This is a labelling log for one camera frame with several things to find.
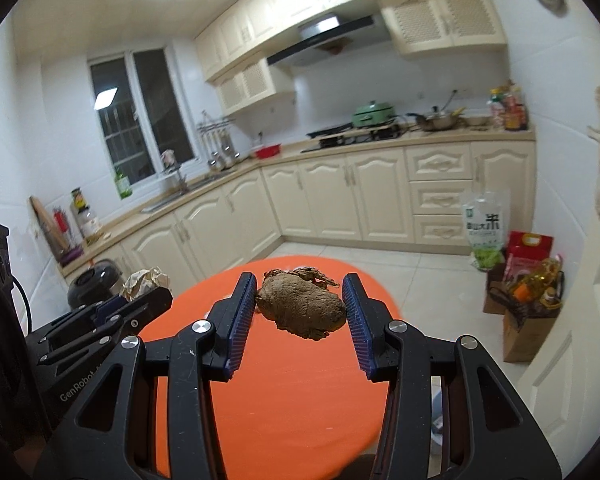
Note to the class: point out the cardboard box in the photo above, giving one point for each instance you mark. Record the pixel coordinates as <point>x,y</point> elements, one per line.
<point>530,335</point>

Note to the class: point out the pink rag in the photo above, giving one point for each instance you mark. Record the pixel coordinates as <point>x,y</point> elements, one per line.
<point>169,157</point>

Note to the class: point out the yellow label jar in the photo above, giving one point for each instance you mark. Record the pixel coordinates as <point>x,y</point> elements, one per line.
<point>79,200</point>

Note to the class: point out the cream kitchen cabinets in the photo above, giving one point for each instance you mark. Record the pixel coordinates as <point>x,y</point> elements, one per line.
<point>430,20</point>
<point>325,200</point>

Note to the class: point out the cream upper kitchen cabinets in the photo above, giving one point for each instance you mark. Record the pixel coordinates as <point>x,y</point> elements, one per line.
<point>430,20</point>

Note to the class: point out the white door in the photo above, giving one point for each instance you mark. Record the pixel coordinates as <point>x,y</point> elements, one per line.
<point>570,310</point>

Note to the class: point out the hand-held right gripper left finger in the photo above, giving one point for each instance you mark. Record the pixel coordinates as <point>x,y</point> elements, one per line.
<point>240,330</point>

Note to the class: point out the green bottle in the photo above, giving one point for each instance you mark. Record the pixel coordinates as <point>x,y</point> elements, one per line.
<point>123,185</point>

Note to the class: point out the steel sink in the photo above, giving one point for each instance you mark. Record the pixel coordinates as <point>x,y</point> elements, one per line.
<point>180,197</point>

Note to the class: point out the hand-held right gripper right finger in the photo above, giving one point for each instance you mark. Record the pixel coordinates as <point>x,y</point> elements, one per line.
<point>357,330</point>

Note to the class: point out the red gift box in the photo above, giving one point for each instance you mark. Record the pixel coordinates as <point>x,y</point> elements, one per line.
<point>527,245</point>

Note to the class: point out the yellow oil bottle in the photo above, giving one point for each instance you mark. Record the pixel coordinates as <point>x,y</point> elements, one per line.
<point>535,285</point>

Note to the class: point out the black gas stove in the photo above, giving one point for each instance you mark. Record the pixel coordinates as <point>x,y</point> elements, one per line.
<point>350,139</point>

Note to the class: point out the metal bowl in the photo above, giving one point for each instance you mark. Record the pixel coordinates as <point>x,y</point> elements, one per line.
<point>477,122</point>

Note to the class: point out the brown lump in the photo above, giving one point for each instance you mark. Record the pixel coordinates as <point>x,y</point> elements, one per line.
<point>300,305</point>

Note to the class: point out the hanging utensil rack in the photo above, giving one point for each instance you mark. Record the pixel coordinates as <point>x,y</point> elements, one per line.
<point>217,145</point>

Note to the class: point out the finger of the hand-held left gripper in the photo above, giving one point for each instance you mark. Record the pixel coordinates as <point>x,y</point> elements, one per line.
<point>110,307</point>
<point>150,307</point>

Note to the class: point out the black rice cooker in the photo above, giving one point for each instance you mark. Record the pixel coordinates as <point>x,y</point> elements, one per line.
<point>92,280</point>

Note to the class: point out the white green rice bag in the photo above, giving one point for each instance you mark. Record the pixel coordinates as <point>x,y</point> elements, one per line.
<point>485,230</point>

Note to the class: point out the small brown paper bag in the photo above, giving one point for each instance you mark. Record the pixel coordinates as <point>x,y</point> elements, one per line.
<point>495,295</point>

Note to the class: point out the beige paper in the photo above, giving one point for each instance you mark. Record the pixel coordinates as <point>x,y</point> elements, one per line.
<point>142,280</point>

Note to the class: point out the kitchen window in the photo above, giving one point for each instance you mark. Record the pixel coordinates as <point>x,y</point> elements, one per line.
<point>145,110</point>

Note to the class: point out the wooden cutting board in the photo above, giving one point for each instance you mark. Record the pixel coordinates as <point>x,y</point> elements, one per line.
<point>45,225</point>

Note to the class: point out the clear plastic jar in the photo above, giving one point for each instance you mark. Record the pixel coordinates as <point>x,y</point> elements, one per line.
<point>90,225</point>

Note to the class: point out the green electric pot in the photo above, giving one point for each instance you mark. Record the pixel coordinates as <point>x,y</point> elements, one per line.
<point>374,115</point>

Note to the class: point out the steel faucet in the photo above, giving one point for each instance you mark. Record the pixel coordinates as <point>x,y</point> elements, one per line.
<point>179,177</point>

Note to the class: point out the cream lower kitchen cabinets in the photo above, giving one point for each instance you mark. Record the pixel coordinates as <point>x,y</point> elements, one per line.
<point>325,200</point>

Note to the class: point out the group of condiment bottles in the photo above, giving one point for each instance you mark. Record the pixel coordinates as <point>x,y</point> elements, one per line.
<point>507,110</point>

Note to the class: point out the steel wok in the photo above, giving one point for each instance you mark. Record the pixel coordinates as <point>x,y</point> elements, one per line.
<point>437,121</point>

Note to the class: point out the red basin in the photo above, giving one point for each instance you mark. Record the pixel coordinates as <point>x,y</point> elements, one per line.
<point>268,152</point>

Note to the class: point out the black range hood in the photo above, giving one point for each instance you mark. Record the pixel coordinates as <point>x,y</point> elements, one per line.
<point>330,35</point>

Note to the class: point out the purple utensil holder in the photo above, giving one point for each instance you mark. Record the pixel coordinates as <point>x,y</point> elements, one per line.
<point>72,256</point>

